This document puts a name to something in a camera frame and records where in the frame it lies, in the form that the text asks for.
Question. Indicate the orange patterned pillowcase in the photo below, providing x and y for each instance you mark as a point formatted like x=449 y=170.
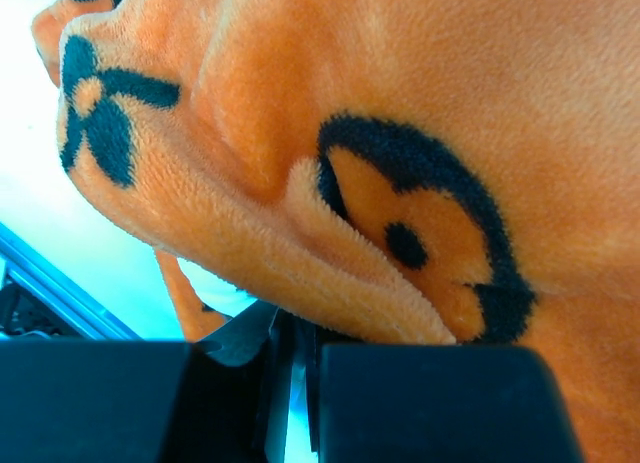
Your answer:
x=402 y=171

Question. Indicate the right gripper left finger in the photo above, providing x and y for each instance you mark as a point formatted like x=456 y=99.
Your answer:
x=223 y=399

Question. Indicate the white pillow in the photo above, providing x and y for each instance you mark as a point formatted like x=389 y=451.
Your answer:
x=216 y=293

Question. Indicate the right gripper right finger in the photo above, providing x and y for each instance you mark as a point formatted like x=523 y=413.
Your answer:
x=371 y=402

